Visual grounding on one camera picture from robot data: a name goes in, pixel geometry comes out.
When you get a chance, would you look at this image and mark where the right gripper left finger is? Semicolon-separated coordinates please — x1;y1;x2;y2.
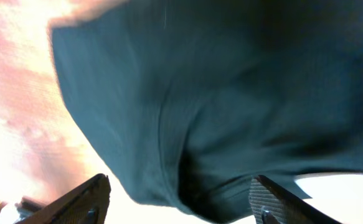
17;174;111;224

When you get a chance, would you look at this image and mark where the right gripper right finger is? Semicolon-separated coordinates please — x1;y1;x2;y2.
248;175;341;224

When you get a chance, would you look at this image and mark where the black t-shirt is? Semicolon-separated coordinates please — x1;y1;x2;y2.
52;0;363;223

